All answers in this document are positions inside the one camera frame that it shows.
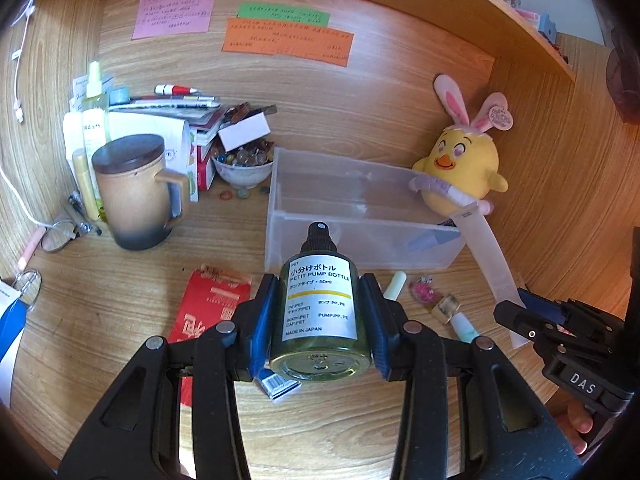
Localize green pump spray bottle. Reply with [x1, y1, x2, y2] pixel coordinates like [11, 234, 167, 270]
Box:
[268, 221, 373, 383]

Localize yellow chick plush toy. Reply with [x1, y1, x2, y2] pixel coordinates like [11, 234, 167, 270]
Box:
[407, 74, 516, 217]

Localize white cosmetic tube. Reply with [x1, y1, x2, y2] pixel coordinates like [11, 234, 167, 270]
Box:
[62, 112, 86, 181]

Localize red paper packet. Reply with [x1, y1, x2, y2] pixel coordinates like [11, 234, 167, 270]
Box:
[167, 264, 253, 408]

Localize brown ceramic mug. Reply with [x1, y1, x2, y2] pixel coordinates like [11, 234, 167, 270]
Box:
[91, 134, 190, 252]

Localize mint green lip balm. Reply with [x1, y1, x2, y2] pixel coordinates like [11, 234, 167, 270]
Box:
[451, 312, 483, 343]

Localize clear plastic storage box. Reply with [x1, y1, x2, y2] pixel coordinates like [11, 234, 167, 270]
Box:
[264, 147, 467, 272]

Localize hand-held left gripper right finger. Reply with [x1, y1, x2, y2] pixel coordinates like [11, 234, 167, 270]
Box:
[359, 273, 583, 480]

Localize round eyeglasses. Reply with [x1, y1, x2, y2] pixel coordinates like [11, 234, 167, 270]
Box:
[41, 219, 81, 253]

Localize white paper booklet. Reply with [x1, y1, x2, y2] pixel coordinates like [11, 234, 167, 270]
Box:
[107, 112, 193, 201]

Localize yellow-green spray bottle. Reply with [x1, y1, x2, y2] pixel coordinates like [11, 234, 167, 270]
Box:
[81, 61, 112, 158]

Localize green paper note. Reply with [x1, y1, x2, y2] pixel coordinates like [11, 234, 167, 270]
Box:
[236, 2, 332, 27]

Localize dark wooden mug lid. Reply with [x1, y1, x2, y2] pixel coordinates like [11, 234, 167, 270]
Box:
[91, 134, 166, 173]

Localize metal key ring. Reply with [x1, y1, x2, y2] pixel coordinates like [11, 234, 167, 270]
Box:
[12, 269, 43, 311]

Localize white ceramic bowl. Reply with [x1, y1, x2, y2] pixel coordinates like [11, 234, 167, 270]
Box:
[211, 152, 275, 191]

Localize pink paper note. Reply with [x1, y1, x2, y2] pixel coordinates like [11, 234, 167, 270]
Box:
[131, 0, 218, 41]

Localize small blue card box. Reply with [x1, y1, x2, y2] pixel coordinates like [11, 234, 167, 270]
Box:
[255, 367, 301, 401]

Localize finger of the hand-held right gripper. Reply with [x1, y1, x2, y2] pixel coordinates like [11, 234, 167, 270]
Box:
[493, 301, 561, 348]
[517, 287, 568, 326]

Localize pink cable plug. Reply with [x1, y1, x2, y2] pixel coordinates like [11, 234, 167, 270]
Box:
[17, 227, 46, 271]

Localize stack of books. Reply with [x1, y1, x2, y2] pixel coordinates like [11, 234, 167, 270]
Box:
[107, 95, 226, 203]

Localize pale yellow tube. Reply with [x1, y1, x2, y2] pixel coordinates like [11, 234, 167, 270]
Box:
[71, 148, 101, 221]

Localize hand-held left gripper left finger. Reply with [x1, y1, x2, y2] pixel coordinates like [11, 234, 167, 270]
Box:
[59, 274, 281, 480]

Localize brown patterned strip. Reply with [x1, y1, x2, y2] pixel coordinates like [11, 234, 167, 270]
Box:
[222, 104, 277, 121]

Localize white cable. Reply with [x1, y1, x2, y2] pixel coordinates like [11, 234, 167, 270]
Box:
[0, 0, 51, 231]

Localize orange paper note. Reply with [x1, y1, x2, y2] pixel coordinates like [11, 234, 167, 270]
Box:
[221, 17, 355, 67]

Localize small white box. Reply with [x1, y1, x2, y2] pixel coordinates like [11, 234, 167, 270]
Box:
[217, 111, 271, 152]

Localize small beige tile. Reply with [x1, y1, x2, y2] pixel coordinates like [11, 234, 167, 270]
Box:
[432, 294, 461, 323]

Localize blue and white box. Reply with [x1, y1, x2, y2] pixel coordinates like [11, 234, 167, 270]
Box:
[0, 280, 28, 411]

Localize person's right hand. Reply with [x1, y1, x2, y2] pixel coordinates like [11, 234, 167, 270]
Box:
[567, 402, 596, 453]

